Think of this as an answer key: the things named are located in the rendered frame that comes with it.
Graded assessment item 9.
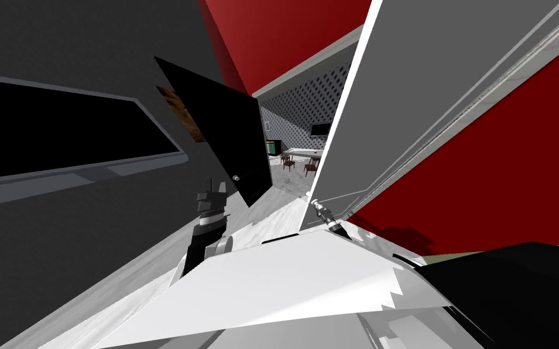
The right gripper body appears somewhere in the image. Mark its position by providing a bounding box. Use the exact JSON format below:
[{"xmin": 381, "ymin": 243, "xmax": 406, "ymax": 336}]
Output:
[{"xmin": 310, "ymin": 198, "xmax": 333, "ymax": 225}]

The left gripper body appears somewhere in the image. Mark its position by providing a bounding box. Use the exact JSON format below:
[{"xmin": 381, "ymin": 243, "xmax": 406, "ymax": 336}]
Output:
[{"xmin": 196, "ymin": 190, "xmax": 229, "ymax": 216}]

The black door leaf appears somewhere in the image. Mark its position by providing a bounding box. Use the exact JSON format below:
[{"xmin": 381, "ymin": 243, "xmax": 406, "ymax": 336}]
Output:
[{"xmin": 153, "ymin": 55, "xmax": 274, "ymax": 208}]

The white table with brown chairs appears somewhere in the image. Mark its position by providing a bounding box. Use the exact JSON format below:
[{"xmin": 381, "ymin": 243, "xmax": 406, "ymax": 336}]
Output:
[{"xmin": 281, "ymin": 147, "xmax": 325, "ymax": 178}]

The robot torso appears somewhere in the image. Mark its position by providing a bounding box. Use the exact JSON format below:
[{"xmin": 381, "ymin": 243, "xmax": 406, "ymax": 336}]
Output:
[{"xmin": 41, "ymin": 227, "xmax": 485, "ymax": 349}]

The grey door leaf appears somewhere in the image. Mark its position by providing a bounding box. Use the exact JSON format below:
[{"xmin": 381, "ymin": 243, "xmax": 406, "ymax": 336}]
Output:
[{"xmin": 298, "ymin": 0, "xmax": 559, "ymax": 233}]

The brown wall picture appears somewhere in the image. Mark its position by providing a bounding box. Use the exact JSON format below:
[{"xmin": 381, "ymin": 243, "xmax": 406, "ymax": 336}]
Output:
[{"xmin": 156, "ymin": 85, "xmax": 207, "ymax": 144}]

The dark window with grey frame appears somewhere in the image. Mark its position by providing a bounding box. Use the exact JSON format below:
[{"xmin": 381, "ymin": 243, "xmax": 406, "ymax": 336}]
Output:
[{"xmin": 0, "ymin": 71, "xmax": 188, "ymax": 191}]

